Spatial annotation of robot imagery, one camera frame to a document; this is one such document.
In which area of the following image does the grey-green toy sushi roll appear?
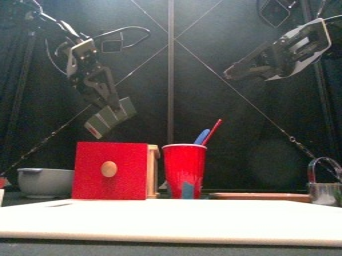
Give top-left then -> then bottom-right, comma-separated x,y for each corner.
82,96 -> 137,140

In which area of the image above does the red-fronted drawer with wooden knob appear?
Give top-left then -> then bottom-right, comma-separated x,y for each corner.
70,141 -> 149,201

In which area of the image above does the wooden drawer box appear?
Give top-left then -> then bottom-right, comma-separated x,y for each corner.
145,143 -> 161,200

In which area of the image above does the blue utensil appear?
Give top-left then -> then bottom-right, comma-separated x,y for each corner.
193,128 -> 212,146

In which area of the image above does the red plastic cup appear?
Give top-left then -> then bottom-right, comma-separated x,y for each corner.
160,143 -> 208,200

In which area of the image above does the light blue bowl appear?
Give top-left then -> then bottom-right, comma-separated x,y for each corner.
16,167 -> 74,200

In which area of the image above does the white cutting board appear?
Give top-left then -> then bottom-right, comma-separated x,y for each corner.
0,198 -> 342,248

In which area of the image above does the thin diagonal frame cord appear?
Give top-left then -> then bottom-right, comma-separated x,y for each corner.
128,0 -> 342,181
0,0 -> 225,177

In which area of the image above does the vertical metal frame pole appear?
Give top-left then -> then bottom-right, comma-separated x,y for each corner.
165,0 -> 175,145

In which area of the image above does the clear measuring cup with handle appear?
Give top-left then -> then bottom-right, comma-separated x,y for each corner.
306,156 -> 342,207

